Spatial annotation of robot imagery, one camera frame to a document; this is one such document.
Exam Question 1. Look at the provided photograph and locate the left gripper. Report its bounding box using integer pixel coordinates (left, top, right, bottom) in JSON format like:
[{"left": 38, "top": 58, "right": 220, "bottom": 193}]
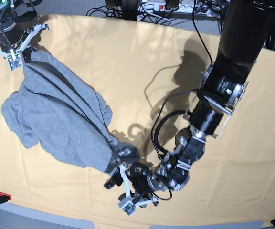
[{"left": 103, "top": 158, "right": 159, "bottom": 208}]

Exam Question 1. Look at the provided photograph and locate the white power strip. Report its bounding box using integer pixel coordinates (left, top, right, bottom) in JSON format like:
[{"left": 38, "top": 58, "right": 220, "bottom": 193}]
[{"left": 139, "top": 0, "right": 223, "bottom": 18}]

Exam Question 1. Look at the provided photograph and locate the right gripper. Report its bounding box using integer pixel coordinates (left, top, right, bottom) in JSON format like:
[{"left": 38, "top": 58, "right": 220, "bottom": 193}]
[{"left": 0, "top": 21, "right": 49, "bottom": 60}]

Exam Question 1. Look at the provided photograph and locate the yellow tablecloth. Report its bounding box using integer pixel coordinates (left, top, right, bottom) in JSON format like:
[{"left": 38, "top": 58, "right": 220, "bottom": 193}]
[{"left": 0, "top": 15, "right": 275, "bottom": 229}]

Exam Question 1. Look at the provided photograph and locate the grey t-shirt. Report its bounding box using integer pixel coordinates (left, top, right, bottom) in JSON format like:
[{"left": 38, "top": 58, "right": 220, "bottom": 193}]
[{"left": 1, "top": 50, "right": 140, "bottom": 174}]

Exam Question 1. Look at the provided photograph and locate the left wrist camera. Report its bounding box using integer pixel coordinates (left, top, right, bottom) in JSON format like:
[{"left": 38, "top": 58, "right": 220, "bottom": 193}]
[{"left": 118, "top": 197, "right": 137, "bottom": 216}]

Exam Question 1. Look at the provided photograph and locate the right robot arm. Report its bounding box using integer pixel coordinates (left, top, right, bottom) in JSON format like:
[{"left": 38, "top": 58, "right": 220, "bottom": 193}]
[{"left": 0, "top": 0, "right": 49, "bottom": 61}]

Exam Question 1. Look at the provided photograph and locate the black caster wheel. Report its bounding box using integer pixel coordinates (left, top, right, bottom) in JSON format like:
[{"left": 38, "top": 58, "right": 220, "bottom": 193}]
[{"left": 105, "top": 0, "right": 142, "bottom": 21}]

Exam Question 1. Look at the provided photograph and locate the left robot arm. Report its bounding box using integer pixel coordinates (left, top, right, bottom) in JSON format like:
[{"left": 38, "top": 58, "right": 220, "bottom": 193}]
[{"left": 104, "top": 0, "right": 275, "bottom": 208}]

